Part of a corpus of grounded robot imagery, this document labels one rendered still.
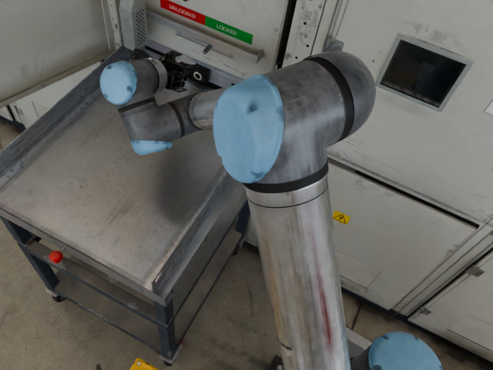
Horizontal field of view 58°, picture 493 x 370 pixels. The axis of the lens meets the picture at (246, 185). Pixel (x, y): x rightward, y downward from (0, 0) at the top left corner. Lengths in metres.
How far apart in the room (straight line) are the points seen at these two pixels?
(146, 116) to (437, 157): 0.80
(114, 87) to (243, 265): 1.27
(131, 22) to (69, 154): 0.44
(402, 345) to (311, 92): 0.58
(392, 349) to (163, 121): 0.68
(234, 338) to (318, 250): 1.42
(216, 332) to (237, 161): 1.50
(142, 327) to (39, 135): 0.82
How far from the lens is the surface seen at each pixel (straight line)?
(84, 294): 1.90
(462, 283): 1.79
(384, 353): 0.93
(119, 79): 1.04
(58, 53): 1.61
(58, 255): 1.24
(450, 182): 1.40
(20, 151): 1.41
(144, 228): 1.22
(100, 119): 1.47
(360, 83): 0.58
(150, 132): 1.04
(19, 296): 2.16
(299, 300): 0.64
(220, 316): 2.01
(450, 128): 1.27
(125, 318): 1.84
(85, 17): 1.60
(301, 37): 1.25
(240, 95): 0.51
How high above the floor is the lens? 1.90
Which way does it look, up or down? 54 degrees down
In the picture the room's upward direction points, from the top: 11 degrees clockwise
